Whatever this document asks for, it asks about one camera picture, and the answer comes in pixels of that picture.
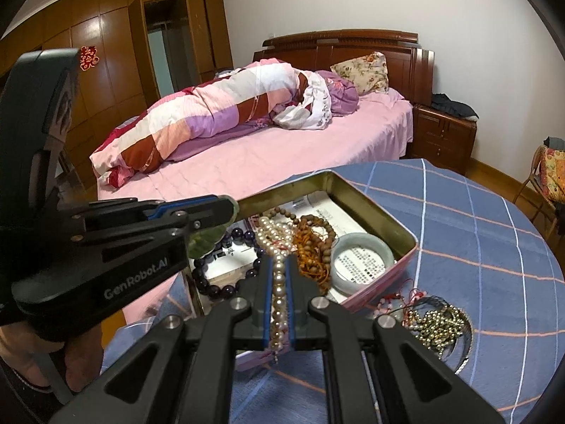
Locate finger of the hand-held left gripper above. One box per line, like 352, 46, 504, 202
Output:
59, 193, 234, 227
72, 214, 222, 243

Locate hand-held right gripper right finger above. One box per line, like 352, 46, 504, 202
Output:
285, 257, 505, 424

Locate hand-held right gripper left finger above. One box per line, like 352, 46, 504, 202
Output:
48, 257, 276, 424

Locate pearl necklace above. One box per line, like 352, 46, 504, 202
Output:
256, 216, 297, 361

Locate green jade bangle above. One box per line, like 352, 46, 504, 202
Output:
188, 203, 242, 259

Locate brown wooden bead bracelet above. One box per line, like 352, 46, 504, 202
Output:
249, 205, 339, 295

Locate white jade bangle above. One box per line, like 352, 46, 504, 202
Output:
330, 233, 395, 293

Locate dark purple bead bracelet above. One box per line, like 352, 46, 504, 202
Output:
192, 227, 264, 304

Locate pink metal tin box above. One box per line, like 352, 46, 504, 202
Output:
190, 170, 419, 372

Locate pink patchwork quilt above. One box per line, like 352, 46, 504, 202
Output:
89, 58, 310, 189

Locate white floral cloth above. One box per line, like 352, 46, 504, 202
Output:
271, 71, 333, 130

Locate bed with pink sheet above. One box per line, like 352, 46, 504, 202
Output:
90, 86, 416, 324

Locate brown wooden wardrobe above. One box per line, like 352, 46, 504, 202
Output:
0, 0, 234, 186

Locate red paper decoration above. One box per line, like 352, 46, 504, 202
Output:
78, 45, 100, 72

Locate purple blanket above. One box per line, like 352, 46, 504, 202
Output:
318, 70, 361, 118

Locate blue plaid tablecloth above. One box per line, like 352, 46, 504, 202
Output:
101, 157, 565, 424

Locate floral pillow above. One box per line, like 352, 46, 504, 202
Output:
330, 52, 390, 96

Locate dark wooden nightstand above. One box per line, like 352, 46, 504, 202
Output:
412, 104, 478, 176

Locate dark wooden headboard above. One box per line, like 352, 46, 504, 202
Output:
252, 31, 436, 107

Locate dark folded clothes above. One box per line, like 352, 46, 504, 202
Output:
430, 93, 480, 120

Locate metal chair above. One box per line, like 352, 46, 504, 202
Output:
514, 137, 565, 227

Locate colourful patchwork cushion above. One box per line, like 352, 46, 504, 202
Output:
539, 146, 565, 205

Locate pink bead red string bracelet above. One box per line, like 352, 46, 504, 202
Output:
373, 280, 427, 319

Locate gold bead chain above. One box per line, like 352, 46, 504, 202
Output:
404, 305, 474, 357

